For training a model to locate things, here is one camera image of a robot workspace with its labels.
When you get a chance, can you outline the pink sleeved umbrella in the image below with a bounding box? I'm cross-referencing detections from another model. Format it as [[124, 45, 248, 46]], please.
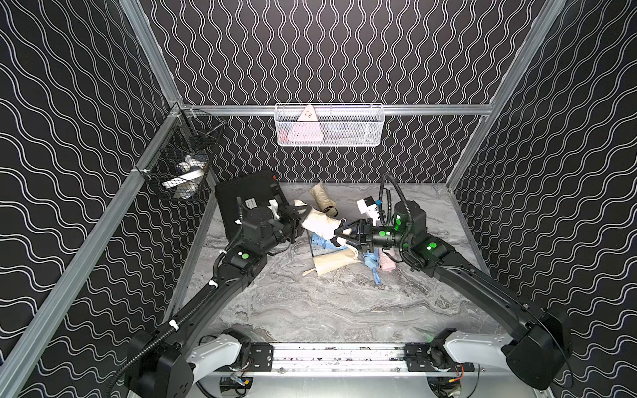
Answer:
[[379, 249, 396, 273]]

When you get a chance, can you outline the black wire basket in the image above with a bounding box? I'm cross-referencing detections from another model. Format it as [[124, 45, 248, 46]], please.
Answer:
[[141, 109, 228, 202]]

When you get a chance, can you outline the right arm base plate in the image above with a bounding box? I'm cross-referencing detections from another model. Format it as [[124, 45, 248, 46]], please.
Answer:
[[403, 343, 476, 375]]

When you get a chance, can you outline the pink triangle card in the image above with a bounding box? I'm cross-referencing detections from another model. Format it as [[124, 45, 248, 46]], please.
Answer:
[[287, 104, 323, 146]]

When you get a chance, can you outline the beige umbrella at back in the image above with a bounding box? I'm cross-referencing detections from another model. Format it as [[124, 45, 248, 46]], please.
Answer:
[[310, 182, 338, 218]]

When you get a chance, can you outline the beige umbrella with wooden handle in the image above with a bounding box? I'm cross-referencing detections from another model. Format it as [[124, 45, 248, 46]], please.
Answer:
[[294, 199, 341, 243]]

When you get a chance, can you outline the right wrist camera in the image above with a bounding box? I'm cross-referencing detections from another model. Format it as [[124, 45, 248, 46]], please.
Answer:
[[357, 197, 380, 226]]

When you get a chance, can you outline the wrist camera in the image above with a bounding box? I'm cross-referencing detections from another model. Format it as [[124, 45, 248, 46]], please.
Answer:
[[357, 197, 380, 226], [268, 199, 279, 217]]

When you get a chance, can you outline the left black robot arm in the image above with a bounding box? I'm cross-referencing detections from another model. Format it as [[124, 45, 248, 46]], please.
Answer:
[[103, 203, 312, 397]]

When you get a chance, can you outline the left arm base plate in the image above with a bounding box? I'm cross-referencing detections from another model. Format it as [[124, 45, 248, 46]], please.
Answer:
[[220, 343, 275, 372]]

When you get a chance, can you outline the light blue crumpled sleeve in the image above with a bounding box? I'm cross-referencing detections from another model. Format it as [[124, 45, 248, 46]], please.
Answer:
[[310, 234, 347, 251]]

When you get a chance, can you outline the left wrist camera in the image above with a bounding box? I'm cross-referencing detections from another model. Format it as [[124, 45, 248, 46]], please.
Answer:
[[268, 199, 279, 217]]

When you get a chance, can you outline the aluminium front rail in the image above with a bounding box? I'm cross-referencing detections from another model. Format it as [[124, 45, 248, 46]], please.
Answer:
[[186, 333, 514, 381]]

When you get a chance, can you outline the light blue umbrella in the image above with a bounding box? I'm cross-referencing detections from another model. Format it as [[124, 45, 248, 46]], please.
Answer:
[[363, 252, 382, 285]]

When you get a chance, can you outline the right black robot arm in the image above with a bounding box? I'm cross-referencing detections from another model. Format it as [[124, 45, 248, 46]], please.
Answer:
[[334, 201, 572, 391]]

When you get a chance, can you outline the white roll in basket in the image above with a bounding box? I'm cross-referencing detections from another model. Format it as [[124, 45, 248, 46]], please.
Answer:
[[162, 154, 209, 200]]

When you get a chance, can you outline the white wire basket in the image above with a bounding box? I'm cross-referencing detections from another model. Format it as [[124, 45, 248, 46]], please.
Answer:
[[273, 103, 386, 147]]

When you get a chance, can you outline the cream sleeved umbrella front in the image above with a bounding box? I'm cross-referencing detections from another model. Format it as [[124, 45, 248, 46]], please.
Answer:
[[302, 248, 359, 276]]

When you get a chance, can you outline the black tool case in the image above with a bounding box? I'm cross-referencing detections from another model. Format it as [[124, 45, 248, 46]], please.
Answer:
[[215, 169, 288, 240]]

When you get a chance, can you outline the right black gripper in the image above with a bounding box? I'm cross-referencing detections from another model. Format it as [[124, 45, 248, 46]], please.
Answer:
[[334, 220, 411, 252]]

